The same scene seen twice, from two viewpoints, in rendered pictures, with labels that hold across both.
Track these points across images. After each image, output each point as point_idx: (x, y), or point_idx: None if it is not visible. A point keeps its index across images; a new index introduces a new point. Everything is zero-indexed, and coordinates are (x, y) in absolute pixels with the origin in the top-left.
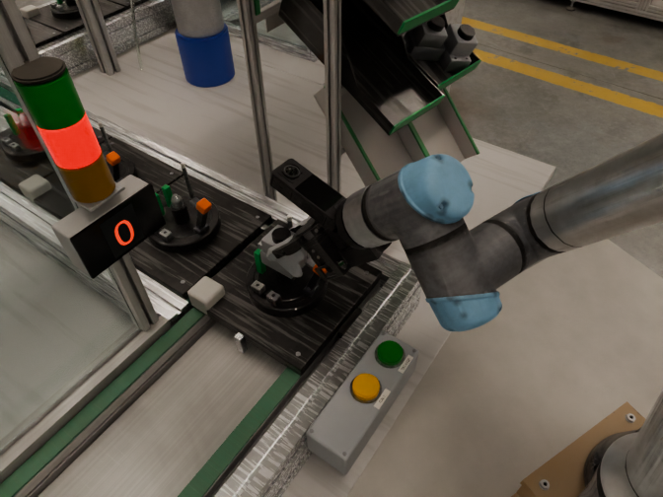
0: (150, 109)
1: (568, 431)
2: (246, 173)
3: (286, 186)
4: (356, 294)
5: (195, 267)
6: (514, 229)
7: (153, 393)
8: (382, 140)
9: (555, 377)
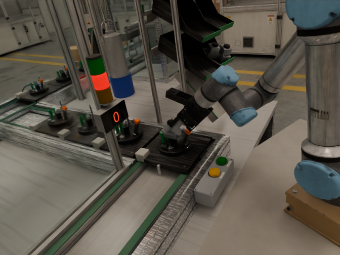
0: None
1: None
2: None
3: (172, 94)
4: (203, 145)
5: (135, 147)
6: (255, 89)
7: (126, 193)
8: None
9: (294, 168)
